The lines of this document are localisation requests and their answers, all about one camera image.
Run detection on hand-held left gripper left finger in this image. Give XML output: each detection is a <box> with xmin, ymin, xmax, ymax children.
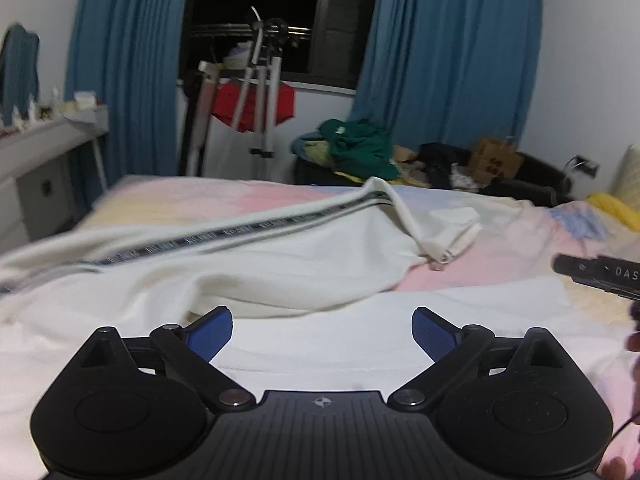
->
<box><xmin>80</xmin><ymin>306</ymin><xmax>254</xmax><ymax>409</ymax></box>

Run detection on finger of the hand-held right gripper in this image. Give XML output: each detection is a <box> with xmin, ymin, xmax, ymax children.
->
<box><xmin>551</xmin><ymin>254</ymin><xmax>603</xmax><ymax>283</ymax></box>

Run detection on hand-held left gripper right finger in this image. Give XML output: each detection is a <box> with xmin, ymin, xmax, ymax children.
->
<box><xmin>388</xmin><ymin>306</ymin><xmax>564</xmax><ymax>409</ymax></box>

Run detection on white pants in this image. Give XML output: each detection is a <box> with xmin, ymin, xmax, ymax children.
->
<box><xmin>0</xmin><ymin>177</ymin><xmax>483</xmax><ymax>328</ymax></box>

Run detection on yellow pillow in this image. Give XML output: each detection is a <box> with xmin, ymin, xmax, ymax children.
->
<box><xmin>587</xmin><ymin>192</ymin><xmax>640</xmax><ymax>233</ymax></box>

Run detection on pastel bed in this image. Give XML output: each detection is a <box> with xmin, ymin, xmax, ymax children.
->
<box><xmin>0</xmin><ymin>175</ymin><xmax>640</xmax><ymax>480</ymax></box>

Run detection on black sofa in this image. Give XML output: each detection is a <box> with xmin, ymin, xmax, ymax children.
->
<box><xmin>295</xmin><ymin>142</ymin><xmax>576</xmax><ymax>206</ymax></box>

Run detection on brown paper bag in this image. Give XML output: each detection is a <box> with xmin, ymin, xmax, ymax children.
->
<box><xmin>467</xmin><ymin>136</ymin><xmax>524</xmax><ymax>183</ymax></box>

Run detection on green garment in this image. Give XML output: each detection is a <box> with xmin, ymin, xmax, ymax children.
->
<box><xmin>320</xmin><ymin>119</ymin><xmax>401</xmax><ymax>181</ymax></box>

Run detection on folded black white stand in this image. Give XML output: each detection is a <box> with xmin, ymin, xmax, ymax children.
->
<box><xmin>177</xmin><ymin>60</ymin><xmax>222</xmax><ymax>177</ymax></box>

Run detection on red garment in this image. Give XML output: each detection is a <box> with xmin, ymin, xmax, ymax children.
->
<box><xmin>210</xmin><ymin>82</ymin><xmax>297</xmax><ymax>133</ymax></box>

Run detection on white dressing table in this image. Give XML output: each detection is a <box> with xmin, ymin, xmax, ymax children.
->
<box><xmin>0</xmin><ymin>105</ymin><xmax>110</xmax><ymax>243</ymax></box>

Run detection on silver tripod stand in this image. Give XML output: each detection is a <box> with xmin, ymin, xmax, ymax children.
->
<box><xmin>230</xmin><ymin>6</ymin><xmax>291</xmax><ymax>161</ymax></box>

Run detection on metal railing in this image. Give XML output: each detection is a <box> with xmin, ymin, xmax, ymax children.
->
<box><xmin>190</xmin><ymin>22</ymin><xmax>313</xmax><ymax>42</ymax></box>

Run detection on wavy mirror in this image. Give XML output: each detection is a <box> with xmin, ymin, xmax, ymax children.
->
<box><xmin>0</xmin><ymin>24</ymin><xmax>41</xmax><ymax>128</ymax></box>

